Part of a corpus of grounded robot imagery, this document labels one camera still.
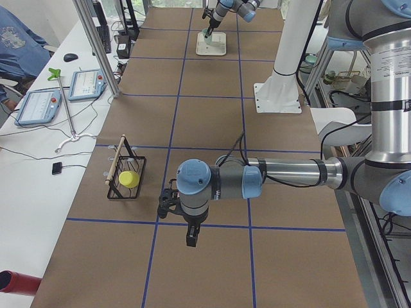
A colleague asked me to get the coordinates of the person in blue shirt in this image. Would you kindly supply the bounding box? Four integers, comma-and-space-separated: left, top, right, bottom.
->
1, 7, 51, 94

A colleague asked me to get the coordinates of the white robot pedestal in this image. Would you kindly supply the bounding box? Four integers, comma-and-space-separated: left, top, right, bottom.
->
254, 0, 322, 114

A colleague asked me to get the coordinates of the small black box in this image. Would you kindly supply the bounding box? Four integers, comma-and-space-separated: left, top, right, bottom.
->
51, 162, 63, 175

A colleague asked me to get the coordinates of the yellow cup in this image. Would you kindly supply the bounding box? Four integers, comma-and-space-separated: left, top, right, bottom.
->
119, 171, 140, 189

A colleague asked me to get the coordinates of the black power adapter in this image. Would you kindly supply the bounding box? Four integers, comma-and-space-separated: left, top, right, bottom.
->
116, 35, 131, 59

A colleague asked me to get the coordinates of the white plastic chair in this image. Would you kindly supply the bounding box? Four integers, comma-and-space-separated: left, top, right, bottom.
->
310, 107, 372, 146

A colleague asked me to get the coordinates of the black keyboard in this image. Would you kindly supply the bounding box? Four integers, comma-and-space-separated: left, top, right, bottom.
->
96, 25, 112, 53

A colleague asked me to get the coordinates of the near teach pendant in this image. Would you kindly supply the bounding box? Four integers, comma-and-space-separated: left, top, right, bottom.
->
15, 90, 62, 126

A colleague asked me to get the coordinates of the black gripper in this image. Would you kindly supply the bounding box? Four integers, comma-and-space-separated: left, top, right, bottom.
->
183, 212, 208, 246
205, 15, 222, 37

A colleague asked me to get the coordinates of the black wire cup rack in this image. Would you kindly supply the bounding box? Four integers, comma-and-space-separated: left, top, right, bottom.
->
105, 134, 146, 200

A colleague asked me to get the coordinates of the cream rabbit tray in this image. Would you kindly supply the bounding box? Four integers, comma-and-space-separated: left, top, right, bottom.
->
196, 32, 227, 56

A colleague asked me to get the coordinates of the teach pendant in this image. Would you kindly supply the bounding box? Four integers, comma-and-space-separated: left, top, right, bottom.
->
15, 90, 62, 126
68, 69, 107, 101

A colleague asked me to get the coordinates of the far teach pendant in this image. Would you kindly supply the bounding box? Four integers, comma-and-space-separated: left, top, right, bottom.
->
68, 69, 107, 101

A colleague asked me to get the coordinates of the black computer mouse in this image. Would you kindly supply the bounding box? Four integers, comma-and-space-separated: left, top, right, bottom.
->
63, 53, 78, 62

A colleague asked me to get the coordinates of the pale green cup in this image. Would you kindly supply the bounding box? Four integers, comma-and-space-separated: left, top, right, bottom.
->
202, 28, 213, 46

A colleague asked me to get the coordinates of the red cylinder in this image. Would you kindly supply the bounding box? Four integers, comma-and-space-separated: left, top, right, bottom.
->
1, 270, 42, 296

